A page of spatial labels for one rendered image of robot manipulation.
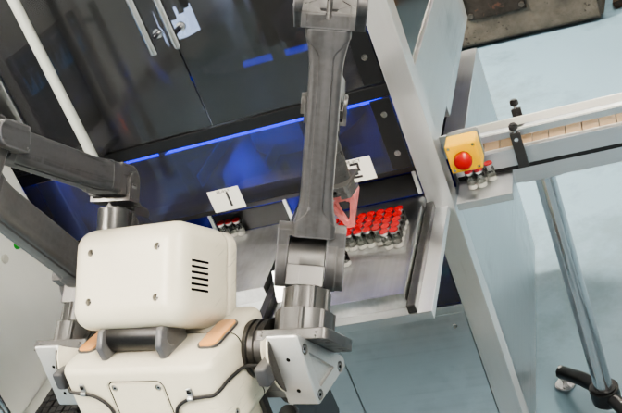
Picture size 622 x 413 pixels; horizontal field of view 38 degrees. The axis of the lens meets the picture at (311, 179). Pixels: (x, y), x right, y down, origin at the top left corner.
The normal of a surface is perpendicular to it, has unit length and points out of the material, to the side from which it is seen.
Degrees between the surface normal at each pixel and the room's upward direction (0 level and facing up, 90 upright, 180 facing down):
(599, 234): 0
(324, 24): 79
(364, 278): 0
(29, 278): 90
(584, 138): 90
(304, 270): 46
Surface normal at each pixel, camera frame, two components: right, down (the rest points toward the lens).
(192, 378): -0.40, 0.39
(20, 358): 0.92, -0.20
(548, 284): -0.34, -0.85
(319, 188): -0.04, 0.25
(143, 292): -0.50, -0.19
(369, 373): -0.21, 0.49
